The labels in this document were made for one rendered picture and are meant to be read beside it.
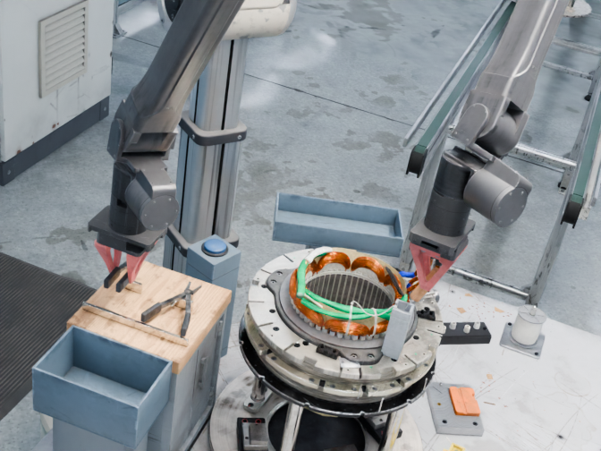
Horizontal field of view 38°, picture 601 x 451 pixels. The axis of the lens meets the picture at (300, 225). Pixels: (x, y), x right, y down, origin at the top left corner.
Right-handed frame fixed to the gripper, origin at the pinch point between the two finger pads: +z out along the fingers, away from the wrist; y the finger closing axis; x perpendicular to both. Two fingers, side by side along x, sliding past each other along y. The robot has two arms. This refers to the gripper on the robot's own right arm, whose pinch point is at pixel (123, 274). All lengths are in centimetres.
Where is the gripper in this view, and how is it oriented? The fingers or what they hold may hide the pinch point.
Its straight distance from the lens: 138.3
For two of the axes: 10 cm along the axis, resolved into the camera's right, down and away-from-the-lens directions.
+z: -1.8, 8.3, 5.2
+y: 9.3, 3.1, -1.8
